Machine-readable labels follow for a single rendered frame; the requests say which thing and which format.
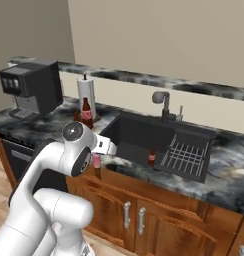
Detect grey tap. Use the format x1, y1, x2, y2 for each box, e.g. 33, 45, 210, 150
151, 90, 177, 123

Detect white paper towel roll holder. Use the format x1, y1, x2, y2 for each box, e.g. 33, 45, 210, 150
73, 71, 102, 124

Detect small brown bottle red label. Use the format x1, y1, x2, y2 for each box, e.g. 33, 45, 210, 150
148, 147, 157, 167

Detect dark grey sink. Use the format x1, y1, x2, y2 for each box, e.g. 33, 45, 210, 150
99, 110, 217, 184

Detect large brown bottle pink label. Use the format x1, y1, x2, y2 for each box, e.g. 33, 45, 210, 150
92, 152, 103, 181
81, 97, 95, 130

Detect black coffee machine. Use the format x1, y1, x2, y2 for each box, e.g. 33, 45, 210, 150
0, 60, 64, 121

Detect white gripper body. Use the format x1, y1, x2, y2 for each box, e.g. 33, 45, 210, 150
103, 136, 119, 157

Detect grey soap dispenser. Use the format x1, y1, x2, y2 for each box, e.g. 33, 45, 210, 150
176, 105, 185, 123

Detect dark dish rack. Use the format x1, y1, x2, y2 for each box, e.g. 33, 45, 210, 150
159, 127, 212, 183

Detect brown wooden cupboard door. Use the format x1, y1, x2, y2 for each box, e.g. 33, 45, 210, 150
65, 166, 139, 254
227, 215, 244, 256
135, 199, 244, 256

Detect black dishwasher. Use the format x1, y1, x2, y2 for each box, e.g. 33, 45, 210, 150
0, 137, 69, 194

